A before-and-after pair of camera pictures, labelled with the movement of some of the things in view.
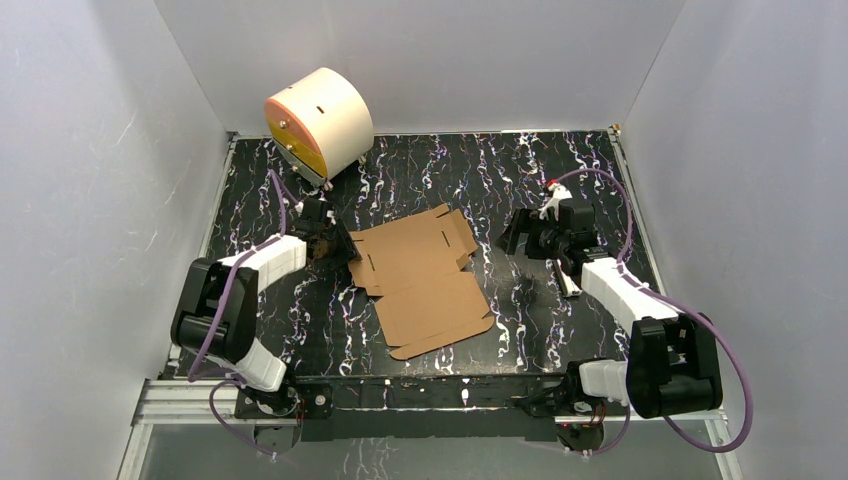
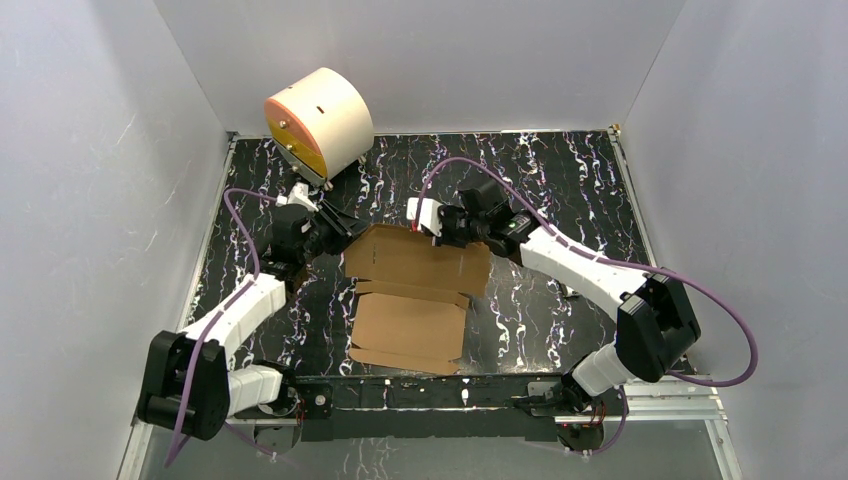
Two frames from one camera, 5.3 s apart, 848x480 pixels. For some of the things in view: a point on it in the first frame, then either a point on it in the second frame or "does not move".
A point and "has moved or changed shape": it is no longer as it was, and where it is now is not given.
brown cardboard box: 415,265 has moved or changed shape
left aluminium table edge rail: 171,359 does not move
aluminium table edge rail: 617,136 does not move
